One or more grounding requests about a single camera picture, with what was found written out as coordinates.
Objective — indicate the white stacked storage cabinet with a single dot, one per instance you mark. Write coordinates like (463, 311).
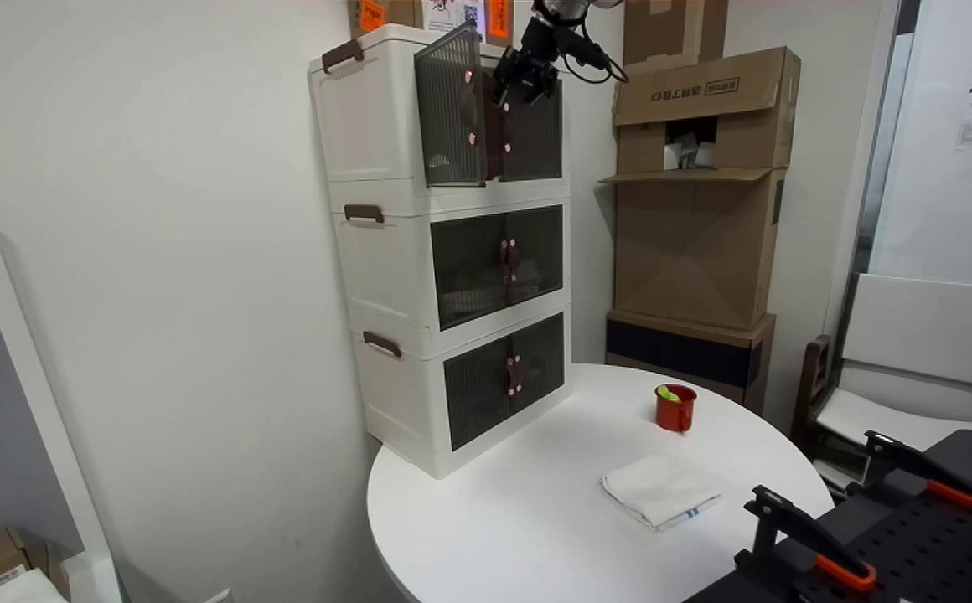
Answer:
(457, 296)

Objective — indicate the black clamp near table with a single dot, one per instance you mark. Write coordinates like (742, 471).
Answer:
(778, 516)

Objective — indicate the green object in cup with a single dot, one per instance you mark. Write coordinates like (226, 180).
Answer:
(665, 393)

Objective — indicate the stacked cardboard boxes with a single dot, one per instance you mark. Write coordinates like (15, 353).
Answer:
(701, 156)

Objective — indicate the cabinet door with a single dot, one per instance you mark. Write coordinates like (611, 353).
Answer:
(449, 108)
(531, 133)

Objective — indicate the red cup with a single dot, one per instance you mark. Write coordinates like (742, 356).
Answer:
(677, 415)

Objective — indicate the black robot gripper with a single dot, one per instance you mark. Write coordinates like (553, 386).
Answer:
(526, 73)

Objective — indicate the round white table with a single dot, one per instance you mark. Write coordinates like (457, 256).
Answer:
(531, 520)

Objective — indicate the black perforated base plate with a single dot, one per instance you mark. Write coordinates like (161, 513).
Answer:
(920, 548)

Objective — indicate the open cardboard box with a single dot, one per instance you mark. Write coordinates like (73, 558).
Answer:
(1, 563)

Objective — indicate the orange handled black clamp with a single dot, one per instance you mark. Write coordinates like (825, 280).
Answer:
(887, 452)

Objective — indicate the white folded cloth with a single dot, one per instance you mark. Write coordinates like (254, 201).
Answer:
(663, 489)

